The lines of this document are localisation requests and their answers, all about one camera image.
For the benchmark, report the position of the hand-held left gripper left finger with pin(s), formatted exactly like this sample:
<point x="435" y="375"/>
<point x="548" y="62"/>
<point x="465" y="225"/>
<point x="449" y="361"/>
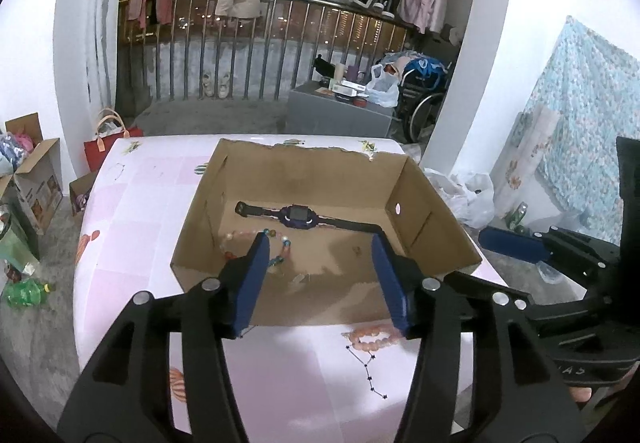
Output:
<point x="250" y="283"/>

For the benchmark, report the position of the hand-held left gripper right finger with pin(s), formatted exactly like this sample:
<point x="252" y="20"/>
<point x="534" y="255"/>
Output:
<point x="392" y="283"/>

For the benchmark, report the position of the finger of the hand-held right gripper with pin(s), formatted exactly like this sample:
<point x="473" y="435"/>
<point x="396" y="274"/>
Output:
<point x="470" y="282"/>
<point x="510" y="243"/>

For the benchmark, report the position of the person's right hand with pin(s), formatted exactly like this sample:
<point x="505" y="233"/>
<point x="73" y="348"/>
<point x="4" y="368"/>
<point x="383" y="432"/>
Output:
<point x="582" y="394"/>

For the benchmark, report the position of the green glass bottle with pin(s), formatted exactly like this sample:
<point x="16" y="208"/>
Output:
<point x="516" y="218"/>

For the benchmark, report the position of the crumpled white plastic bags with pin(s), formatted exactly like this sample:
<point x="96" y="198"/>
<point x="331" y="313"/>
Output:
<point x="465" y="203"/>

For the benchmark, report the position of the dark blue wristwatch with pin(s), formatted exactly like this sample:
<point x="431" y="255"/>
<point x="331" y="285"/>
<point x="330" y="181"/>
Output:
<point x="295" y="215"/>

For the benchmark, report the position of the cream printed cloth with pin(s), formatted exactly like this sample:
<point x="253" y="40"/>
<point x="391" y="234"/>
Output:
<point x="522" y="158"/>

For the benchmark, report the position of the pink printed tablecloth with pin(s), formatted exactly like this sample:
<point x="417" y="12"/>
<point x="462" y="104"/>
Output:
<point x="140" y="233"/>

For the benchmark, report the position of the blue patterned blanket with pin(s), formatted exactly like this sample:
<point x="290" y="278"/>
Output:
<point x="585" y="113"/>

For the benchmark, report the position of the grey cabinet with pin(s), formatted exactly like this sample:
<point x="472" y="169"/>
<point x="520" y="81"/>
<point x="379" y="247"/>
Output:
<point x="335" y="118"/>

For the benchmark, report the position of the wheelchair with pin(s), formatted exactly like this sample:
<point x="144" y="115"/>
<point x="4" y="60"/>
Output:
<point x="417" y="85"/>

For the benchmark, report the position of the small brown cardboard box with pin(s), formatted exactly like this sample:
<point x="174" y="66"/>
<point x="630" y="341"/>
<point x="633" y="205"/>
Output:
<point x="82" y="195"/>

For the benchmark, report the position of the blue bag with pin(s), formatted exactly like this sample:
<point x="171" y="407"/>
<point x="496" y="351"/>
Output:
<point x="425" y="70"/>

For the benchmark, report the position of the white plastic bag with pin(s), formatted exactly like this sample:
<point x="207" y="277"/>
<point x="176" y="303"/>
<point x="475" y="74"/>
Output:
<point x="382" y="90"/>

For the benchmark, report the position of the red shopping bag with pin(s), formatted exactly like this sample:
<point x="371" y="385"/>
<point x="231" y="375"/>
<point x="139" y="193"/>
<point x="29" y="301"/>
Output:
<point x="107" y="153"/>

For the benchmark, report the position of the white flat box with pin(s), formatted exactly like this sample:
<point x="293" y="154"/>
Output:
<point x="350" y="89"/>

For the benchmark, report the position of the white shoe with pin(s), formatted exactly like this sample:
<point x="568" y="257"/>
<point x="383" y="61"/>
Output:
<point x="207" y="85"/>
<point x="224" y="85"/>

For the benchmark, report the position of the purple cup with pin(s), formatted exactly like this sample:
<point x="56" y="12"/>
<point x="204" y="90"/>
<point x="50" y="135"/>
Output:
<point x="352" y="74"/>

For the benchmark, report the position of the white cylinder cup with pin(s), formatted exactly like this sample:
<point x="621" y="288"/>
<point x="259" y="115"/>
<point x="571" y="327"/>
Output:
<point x="340" y="72"/>

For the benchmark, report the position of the green plastic bottle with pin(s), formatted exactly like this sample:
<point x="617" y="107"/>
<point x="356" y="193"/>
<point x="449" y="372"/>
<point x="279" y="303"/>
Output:
<point x="25" y="294"/>

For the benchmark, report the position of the open printed cardboard box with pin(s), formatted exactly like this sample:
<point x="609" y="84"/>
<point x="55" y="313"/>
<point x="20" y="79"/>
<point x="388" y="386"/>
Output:
<point x="37" y="193"/>

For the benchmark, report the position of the plastic bag of colourful things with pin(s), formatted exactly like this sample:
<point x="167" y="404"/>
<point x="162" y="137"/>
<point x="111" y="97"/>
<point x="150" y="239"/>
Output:
<point x="17" y="150"/>

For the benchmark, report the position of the white curtain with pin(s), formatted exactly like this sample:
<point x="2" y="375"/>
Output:
<point x="100" y="13"/>

